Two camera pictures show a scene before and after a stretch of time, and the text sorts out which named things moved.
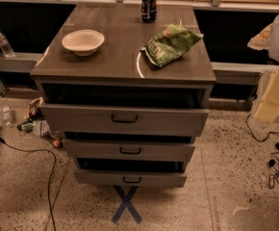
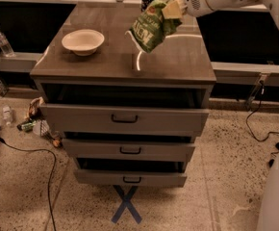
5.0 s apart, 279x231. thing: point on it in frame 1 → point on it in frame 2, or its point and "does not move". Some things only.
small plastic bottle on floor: [7, 115] does not move
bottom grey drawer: [124, 178] does not move
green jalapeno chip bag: [173, 41] → [150, 28]
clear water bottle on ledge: [4, 43] does not move
